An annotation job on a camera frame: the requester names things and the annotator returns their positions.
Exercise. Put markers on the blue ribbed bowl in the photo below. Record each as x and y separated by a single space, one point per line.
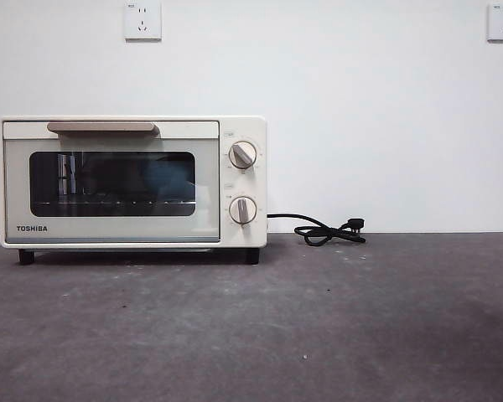
167 178

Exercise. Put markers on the beige oven knob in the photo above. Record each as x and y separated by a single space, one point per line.
242 155
242 210

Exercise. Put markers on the cream white toaster oven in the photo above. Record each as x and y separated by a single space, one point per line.
260 184

